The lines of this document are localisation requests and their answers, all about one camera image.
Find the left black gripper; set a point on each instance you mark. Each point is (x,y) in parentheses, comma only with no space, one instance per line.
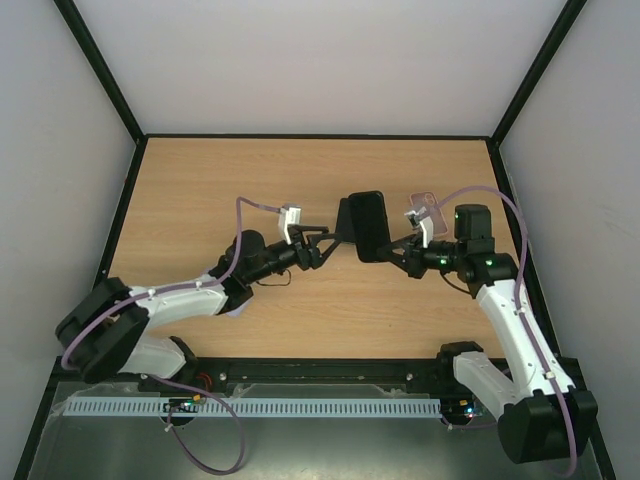
(313,258)

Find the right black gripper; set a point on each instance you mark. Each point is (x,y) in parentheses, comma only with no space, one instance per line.
(412,256)

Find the black phone case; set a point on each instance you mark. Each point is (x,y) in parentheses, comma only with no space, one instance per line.
(344,224)

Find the black phone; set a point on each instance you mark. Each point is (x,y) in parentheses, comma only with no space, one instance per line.
(370,224)

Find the pink phone case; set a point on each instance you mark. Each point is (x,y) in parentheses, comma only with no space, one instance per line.
(426,202)

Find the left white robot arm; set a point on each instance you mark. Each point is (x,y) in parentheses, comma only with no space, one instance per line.
(109,331)

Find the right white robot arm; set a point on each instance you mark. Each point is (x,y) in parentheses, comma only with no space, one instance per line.
(540,413)

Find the lilac phone case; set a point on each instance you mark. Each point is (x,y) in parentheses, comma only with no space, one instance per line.
(237,311)

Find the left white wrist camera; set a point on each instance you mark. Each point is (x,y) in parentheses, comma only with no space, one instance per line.
(289,216)

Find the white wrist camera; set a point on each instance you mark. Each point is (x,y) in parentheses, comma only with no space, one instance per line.
(419,216)
(289,216)

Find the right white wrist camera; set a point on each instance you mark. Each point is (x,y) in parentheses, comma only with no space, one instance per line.
(419,216)

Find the grey slotted cable duct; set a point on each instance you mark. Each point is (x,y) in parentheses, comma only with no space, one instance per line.
(253,408)

